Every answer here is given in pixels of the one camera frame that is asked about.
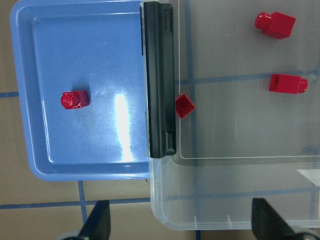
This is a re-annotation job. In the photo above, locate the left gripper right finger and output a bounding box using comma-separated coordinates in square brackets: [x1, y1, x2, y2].
[251, 198, 296, 240]

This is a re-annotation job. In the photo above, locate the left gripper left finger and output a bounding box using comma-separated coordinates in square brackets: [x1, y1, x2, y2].
[77, 200, 111, 240]

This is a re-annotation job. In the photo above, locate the red block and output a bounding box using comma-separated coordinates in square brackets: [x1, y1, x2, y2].
[175, 93, 196, 119]
[60, 90, 90, 110]
[254, 11, 296, 40]
[269, 74, 309, 94]

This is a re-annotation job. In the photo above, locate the clear plastic storage box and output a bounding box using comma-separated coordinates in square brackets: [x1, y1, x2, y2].
[149, 0, 320, 230]

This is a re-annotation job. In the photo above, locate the blue plastic tray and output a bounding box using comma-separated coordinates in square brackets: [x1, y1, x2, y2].
[10, 0, 149, 181]

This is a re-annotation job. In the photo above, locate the black box latch handle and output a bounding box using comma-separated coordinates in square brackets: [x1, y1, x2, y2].
[140, 1, 177, 159]

